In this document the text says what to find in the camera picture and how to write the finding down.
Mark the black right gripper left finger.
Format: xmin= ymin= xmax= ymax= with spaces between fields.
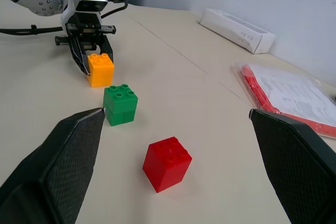
xmin=0 ymin=107 xmax=107 ymax=224

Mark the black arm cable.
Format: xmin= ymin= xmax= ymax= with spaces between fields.
xmin=0 ymin=24 xmax=65 ymax=37

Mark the green toy brick cube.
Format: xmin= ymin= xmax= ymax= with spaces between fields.
xmin=102 ymin=84 xmax=139 ymax=127

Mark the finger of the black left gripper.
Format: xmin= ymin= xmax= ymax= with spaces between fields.
xmin=99 ymin=36 xmax=114 ymax=64
xmin=69 ymin=36 xmax=91 ymax=76

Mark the black camera cable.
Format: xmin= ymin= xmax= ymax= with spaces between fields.
xmin=99 ymin=0 xmax=129 ymax=19

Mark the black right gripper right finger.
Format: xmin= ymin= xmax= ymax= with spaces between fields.
xmin=248 ymin=108 xmax=336 ymax=224

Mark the red folder with papers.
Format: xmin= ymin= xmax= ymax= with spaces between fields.
xmin=230 ymin=62 xmax=336 ymax=140

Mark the yellow toy brick cube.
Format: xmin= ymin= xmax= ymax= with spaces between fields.
xmin=86 ymin=52 xmax=116 ymax=88

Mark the red toy brick cube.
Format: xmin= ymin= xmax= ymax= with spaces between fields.
xmin=142 ymin=136 xmax=193 ymax=193

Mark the long white cardboard box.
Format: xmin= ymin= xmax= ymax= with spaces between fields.
xmin=198 ymin=8 xmax=276 ymax=55

